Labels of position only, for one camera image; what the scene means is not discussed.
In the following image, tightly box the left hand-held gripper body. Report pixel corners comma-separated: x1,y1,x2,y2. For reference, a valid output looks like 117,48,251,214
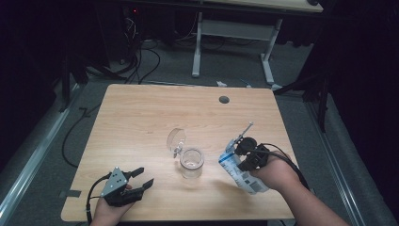
101,167,145,207

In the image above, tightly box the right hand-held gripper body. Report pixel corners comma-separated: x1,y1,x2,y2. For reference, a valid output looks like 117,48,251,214
225,121,272,171

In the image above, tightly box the white and blue milk carton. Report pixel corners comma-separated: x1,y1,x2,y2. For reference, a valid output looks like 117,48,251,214
217,149,271,196

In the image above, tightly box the clear glass jar with lid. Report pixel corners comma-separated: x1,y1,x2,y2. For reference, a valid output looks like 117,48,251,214
166,127,206,180

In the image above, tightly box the person's right hand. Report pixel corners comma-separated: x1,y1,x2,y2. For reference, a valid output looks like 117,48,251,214
249,150,302,193

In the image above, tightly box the person's left hand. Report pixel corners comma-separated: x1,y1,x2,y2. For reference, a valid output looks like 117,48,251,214
89,197,135,226

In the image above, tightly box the grey tape strip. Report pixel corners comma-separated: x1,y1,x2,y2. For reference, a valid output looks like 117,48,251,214
58,189,82,199

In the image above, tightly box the black metal stand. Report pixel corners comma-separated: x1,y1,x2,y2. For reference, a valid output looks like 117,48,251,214
272,72,331,134
58,53,72,113

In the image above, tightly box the white-legged background desk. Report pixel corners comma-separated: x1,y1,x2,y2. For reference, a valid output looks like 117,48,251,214
191,0,324,92

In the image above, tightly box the dark equipment with red light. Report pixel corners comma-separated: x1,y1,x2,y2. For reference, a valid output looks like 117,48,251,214
120,4,143,43

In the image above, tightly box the left hand-held gripper black cable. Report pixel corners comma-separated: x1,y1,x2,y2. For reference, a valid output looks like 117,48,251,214
86,172,113,225

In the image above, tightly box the hand-held gripper black cable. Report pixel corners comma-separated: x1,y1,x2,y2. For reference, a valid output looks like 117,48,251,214
86,172,113,225
247,142,311,191

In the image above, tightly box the right hand-held gripper black cable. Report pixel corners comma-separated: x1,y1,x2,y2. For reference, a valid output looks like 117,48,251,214
247,142,311,191

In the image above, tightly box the long black floor cable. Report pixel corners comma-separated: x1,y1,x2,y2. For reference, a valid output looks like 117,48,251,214
61,103,104,170

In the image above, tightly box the metal floor rail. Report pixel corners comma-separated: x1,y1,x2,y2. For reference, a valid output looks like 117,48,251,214
0,83,83,226
305,100,367,226

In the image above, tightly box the black looped floor cable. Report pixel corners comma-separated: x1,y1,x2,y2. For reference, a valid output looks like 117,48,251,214
137,46,162,85

